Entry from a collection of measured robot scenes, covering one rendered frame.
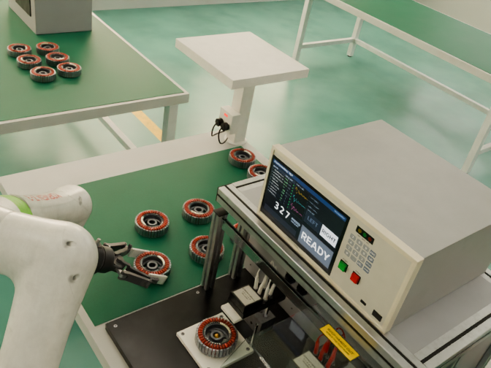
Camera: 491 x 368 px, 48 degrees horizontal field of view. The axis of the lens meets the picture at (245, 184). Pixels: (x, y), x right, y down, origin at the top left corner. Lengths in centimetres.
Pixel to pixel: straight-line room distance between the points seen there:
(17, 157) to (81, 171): 148
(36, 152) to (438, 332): 282
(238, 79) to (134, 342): 90
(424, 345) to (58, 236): 75
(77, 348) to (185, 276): 89
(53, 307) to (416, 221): 71
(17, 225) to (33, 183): 108
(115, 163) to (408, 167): 120
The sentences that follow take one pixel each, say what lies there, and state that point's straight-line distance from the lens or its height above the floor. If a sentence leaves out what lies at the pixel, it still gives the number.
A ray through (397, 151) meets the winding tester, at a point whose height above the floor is 132.
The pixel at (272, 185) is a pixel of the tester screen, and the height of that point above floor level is 122.
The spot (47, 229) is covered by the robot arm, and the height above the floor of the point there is 133.
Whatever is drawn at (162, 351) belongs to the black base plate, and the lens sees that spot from 149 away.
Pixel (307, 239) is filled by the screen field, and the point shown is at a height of 117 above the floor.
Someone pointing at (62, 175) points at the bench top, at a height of 75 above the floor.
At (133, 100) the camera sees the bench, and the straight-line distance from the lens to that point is 262.
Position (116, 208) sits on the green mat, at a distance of 193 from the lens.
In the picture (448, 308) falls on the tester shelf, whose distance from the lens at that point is 133.
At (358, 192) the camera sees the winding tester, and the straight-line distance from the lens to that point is 120.
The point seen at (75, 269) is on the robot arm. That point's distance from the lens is 95.
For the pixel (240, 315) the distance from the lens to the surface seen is 144.
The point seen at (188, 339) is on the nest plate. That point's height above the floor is 78.
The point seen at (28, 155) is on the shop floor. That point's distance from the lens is 357.
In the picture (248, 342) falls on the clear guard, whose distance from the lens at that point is 116.
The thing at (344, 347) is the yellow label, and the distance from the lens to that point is 121.
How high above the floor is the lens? 195
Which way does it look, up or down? 34 degrees down
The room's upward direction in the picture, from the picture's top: 12 degrees clockwise
